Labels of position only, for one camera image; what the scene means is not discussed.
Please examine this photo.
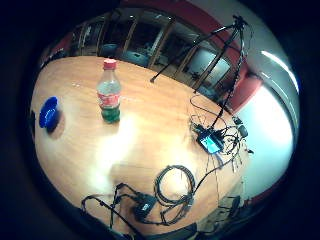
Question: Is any black office chair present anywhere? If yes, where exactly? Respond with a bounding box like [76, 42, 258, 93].
[218, 195, 243, 221]

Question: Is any plastic bottle with red cap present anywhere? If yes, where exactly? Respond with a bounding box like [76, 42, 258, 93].
[96, 58, 122, 124]

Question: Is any black cable with connector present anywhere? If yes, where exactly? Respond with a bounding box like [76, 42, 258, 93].
[80, 182, 145, 238]

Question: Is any black camera tripod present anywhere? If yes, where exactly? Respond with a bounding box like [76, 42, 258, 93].
[149, 14, 250, 129]

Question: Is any blue bowl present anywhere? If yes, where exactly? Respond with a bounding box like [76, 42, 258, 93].
[38, 96, 60, 130]

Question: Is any small device with lit screen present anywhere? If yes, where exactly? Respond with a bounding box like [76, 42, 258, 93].
[198, 130, 225, 155]

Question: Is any tangle of black cables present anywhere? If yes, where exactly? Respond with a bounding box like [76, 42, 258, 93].
[189, 94, 255, 174]

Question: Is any black electronics box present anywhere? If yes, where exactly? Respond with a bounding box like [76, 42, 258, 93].
[133, 194, 158, 222]

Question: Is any coiled black cable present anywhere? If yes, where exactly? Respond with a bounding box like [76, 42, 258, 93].
[153, 164, 198, 207]

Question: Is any wooden framed glass partition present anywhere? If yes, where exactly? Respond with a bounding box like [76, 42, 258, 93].
[68, 9, 234, 98]

